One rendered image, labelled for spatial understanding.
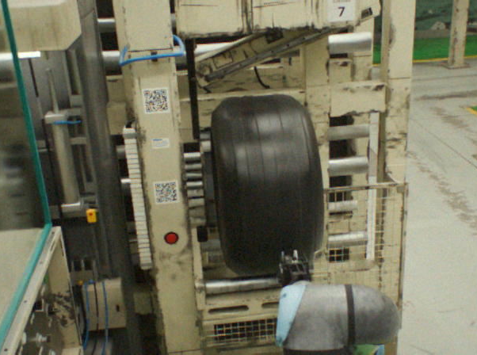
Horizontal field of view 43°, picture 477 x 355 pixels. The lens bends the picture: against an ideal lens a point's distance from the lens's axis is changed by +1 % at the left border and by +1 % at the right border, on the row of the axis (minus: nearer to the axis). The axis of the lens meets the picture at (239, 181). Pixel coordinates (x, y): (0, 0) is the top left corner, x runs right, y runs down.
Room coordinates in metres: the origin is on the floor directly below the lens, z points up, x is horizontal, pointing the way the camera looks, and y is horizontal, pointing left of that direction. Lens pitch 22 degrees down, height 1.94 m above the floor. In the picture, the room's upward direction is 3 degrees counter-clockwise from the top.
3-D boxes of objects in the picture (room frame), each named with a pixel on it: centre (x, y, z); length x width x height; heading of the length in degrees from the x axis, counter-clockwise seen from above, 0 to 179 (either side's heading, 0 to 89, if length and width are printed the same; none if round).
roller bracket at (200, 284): (1.80, 0.16, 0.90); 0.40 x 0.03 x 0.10; 5
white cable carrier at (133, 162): (1.74, 0.31, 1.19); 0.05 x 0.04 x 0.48; 5
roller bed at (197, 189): (2.18, 0.23, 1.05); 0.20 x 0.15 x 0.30; 95
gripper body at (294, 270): (1.42, -0.14, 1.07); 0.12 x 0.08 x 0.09; 5
